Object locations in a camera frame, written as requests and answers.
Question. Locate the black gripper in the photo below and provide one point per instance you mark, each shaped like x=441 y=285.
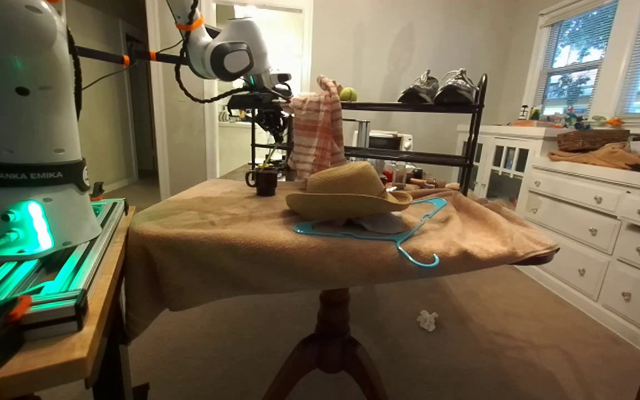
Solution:
x=258 y=100

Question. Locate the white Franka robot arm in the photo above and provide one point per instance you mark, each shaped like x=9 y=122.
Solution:
x=16 y=80

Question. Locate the orange white striped cloth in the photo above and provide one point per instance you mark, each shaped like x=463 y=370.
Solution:
x=317 y=134

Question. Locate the dark brown mug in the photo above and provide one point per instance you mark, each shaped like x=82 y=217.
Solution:
x=265 y=182

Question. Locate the green yellow ball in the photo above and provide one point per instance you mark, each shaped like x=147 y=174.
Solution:
x=348 y=94

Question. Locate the tan straw hat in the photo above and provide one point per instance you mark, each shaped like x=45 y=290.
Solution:
x=343 y=193

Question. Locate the tan table blanket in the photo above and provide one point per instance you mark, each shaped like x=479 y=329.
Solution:
x=245 y=245

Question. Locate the small silver box appliance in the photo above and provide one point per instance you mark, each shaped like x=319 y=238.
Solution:
x=391 y=141

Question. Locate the black metal shoe rack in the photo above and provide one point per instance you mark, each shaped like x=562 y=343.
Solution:
x=411 y=108

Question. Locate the teal clothes hanger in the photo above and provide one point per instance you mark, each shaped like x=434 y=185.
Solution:
x=411 y=257

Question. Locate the black tripod rod orange clamps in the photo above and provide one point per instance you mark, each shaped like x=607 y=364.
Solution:
x=106 y=53

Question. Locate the white glass door cabinet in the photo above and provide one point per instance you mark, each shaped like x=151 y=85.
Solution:
x=505 y=162

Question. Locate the crumpled white paper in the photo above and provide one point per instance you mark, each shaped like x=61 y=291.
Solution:
x=428 y=320

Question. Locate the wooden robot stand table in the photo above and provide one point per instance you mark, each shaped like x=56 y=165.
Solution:
x=76 y=348

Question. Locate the white framed window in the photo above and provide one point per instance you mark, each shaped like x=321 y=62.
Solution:
x=579 y=58

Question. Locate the brown woven basket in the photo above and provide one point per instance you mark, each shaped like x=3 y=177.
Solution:
x=592 y=139

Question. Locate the brown cloth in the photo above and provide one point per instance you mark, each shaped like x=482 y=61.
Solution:
x=606 y=157

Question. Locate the white drawer dresser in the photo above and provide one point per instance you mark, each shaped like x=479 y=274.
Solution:
x=602 y=235

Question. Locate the wooden table pedestal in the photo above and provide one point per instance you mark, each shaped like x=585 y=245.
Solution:
x=333 y=341

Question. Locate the aluminium rail base frame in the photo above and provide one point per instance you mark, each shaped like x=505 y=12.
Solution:
x=61 y=274

